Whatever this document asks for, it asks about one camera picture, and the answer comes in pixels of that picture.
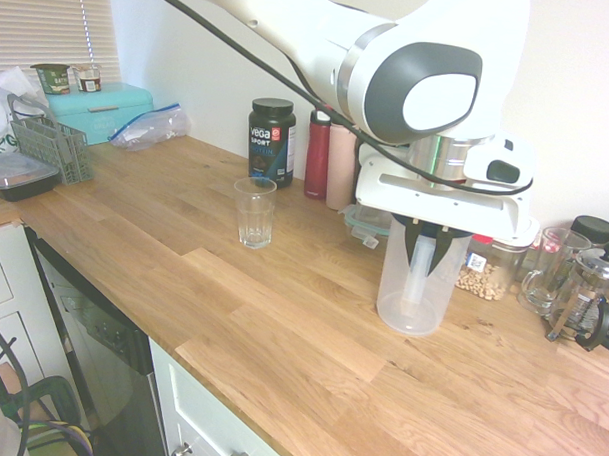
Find clear pitcher blue lid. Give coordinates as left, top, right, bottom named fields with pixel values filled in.
left=374, top=213, right=474, bottom=339

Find black takeout container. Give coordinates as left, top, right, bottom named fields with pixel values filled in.
left=0, top=154, right=62, bottom=204

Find red water bottle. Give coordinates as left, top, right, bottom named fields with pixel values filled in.
left=304, top=107, right=335, bottom=201

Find white window blinds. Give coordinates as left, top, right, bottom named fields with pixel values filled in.
left=0, top=0, right=124, bottom=93

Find jar with black lid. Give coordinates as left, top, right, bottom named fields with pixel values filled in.
left=569, top=214, right=609, bottom=250

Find dark green metal frame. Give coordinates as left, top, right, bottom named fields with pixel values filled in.
left=0, top=364, right=91, bottom=435

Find green oatmeal cup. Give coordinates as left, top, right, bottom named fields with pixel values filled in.
left=29, top=61, right=71, bottom=97

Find brown white yogurt cup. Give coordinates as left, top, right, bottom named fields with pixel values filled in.
left=70, top=62, right=104, bottom=93

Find clear drinking glass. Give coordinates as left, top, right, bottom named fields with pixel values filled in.
left=232, top=176, right=278, bottom=251

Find clear zip bag blue seal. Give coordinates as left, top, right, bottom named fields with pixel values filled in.
left=106, top=99, right=194, bottom=155

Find glass container teal clip lid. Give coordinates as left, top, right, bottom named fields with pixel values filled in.
left=340, top=201, right=394, bottom=250

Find grey cutlery basket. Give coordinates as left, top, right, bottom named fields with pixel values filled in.
left=4, top=93, right=98, bottom=187

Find white blind wand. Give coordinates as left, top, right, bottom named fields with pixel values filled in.
left=73, top=0, right=97, bottom=66

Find black dishwasher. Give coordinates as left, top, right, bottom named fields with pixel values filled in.
left=18, top=225, right=178, bottom=456

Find yellow cable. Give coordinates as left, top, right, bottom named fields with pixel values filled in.
left=19, top=419, right=94, bottom=447

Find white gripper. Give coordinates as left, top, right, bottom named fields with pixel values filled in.
left=351, top=139, right=544, bottom=275

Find white cabinet with knobs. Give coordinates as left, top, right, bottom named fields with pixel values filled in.
left=144, top=338, right=311, bottom=456

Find glass french press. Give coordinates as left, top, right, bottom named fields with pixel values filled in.
left=544, top=239, right=609, bottom=353

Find teal bread box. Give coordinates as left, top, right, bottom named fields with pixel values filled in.
left=42, top=78, right=156, bottom=149

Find clear glass mug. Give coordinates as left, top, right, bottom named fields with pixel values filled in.
left=516, top=224, right=594, bottom=319

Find black protein powder tub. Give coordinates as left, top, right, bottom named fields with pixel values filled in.
left=245, top=97, right=298, bottom=191

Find pink water bottle black lid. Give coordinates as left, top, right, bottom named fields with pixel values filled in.
left=325, top=122, right=362, bottom=212

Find purple cable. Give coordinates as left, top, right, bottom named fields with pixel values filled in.
left=40, top=418, right=98, bottom=456

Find white panelled cabinet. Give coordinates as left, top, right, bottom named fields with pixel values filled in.
left=0, top=221, right=85, bottom=421

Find white plastic bag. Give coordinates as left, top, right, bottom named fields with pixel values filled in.
left=0, top=65, right=51, bottom=160

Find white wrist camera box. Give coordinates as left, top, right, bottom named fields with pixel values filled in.
left=464, top=135, right=538, bottom=190

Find cereal container white lid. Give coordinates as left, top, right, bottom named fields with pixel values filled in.
left=454, top=217, right=542, bottom=303

